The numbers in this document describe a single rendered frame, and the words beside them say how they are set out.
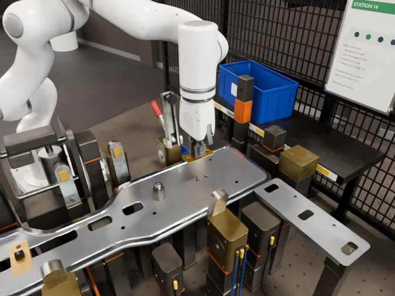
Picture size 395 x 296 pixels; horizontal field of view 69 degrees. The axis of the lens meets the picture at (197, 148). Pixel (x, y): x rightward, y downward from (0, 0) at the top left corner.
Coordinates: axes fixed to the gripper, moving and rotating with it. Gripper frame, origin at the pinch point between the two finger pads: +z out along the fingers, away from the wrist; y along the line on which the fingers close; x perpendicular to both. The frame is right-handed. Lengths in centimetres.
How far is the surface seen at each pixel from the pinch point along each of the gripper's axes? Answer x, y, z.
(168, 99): -1.3, -12.8, -9.6
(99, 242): -30.9, 5.8, 11.5
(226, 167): 10.8, -0.3, 11.4
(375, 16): 54, 8, -29
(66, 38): 68, -537, 89
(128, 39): 147, -433, 79
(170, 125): -0.2, -14.7, 0.0
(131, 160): 1, -59, 41
